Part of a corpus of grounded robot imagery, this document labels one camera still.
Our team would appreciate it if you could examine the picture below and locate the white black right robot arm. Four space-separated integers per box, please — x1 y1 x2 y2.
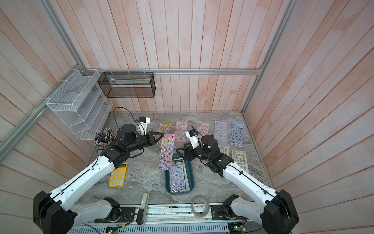
175 130 300 234

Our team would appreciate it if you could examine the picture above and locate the grey stapler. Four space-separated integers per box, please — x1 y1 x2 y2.
136 193 149 227

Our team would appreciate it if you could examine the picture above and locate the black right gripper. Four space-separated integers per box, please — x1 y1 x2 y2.
177 142 213 164

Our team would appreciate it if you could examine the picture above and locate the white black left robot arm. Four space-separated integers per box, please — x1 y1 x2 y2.
33 124 164 234

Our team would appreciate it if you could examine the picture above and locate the red blue cat sticker sheet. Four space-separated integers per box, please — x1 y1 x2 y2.
175 120 189 143

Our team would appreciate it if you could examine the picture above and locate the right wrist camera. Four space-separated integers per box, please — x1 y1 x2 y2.
186 128 200 149

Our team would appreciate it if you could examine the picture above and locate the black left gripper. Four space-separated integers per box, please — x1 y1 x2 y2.
127 131 165 152

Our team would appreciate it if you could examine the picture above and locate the colourful small sticker sheet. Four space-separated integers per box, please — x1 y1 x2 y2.
158 121 173 135

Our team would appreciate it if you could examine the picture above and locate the green sticker sheet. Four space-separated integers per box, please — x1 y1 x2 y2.
219 145 230 156
231 149 249 173

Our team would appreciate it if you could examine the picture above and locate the light blue sticker sheet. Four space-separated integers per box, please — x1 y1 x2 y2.
214 121 227 143

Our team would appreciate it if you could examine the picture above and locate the white mesh wall shelf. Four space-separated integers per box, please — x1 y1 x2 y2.
47 69 113 140

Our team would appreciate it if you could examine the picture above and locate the pastel sticker sheet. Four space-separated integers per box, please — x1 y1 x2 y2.
197 122 209 136

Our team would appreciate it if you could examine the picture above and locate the red pencil cup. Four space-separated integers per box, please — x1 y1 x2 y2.
93 128 116 149

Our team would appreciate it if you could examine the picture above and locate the purple sticker sheet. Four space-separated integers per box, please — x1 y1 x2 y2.
169 160 190 194

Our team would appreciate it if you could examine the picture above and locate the dark blue sticker sheet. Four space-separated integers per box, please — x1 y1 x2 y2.
230 122 244 147

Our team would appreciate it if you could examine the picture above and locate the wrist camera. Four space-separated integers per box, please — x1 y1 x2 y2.
136 117 151 135
186 128 200 149

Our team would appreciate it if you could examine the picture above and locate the clear tape roll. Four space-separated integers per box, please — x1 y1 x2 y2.
191 196 210 218

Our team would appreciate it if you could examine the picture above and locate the pink yellow cat sticker sheet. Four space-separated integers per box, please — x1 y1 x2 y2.
159 134 175 172

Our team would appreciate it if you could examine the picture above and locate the black mesh wall basket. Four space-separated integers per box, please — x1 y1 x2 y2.
98 71 156 98

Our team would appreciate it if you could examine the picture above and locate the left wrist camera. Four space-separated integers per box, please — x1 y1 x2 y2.
136 117 151 135

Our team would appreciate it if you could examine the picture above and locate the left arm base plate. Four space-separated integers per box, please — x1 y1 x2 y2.
94 207 136 223

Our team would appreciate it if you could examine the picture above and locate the yellow calculator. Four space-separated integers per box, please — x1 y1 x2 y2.
108 163 128 187

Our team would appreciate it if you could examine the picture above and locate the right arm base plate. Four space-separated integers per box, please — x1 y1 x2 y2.
210 204 248 221

